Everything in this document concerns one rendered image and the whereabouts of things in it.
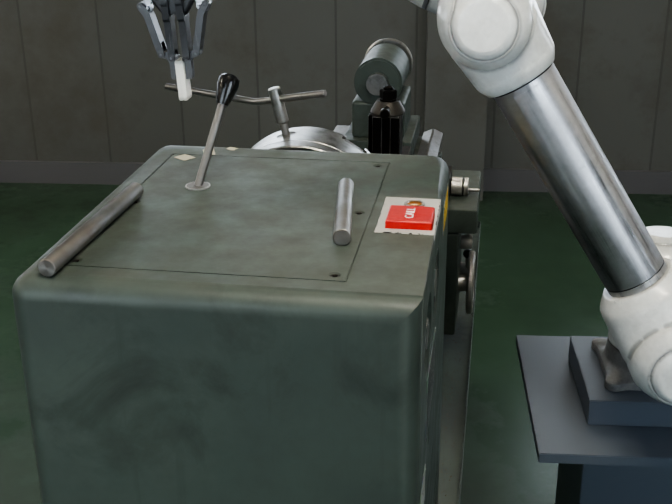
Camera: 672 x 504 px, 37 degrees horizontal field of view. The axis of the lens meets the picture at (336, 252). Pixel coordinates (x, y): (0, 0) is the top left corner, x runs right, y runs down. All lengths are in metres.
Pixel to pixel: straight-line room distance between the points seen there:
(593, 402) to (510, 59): 0.68
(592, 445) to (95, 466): 0.89
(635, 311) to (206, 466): 0.72
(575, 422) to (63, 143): 4.09
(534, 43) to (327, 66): 3.70
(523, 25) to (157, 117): 4.04
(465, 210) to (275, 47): 2.95
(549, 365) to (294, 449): 0.94
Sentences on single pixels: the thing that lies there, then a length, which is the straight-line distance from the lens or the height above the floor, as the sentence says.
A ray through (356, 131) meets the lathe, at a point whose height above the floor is 0.94.
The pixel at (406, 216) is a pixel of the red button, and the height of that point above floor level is 1.27.
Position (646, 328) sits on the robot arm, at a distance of 1.62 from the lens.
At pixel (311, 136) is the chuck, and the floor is 1.24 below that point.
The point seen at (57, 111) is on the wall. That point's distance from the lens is 5.50.
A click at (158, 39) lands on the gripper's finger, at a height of 1.40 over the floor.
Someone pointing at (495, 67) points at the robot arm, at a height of 1.42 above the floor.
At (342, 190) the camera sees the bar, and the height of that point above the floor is 1.28.
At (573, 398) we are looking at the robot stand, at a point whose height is 0.75.
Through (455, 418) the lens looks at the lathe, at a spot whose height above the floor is 0.54.
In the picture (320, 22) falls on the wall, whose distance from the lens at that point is 5.11.
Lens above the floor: 1.72
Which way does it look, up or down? 23 degrees down
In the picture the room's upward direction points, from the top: straight up
